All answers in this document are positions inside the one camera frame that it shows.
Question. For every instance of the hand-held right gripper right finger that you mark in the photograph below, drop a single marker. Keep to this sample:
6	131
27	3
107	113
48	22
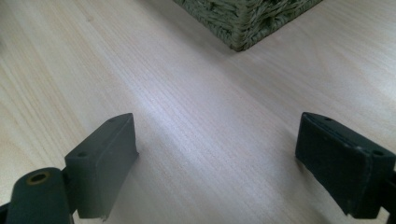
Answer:
339	168

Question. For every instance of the green woven basket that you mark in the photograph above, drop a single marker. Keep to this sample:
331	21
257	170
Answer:
249	18

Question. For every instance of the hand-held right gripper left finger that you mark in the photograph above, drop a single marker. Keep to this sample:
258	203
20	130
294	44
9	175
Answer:
102	168

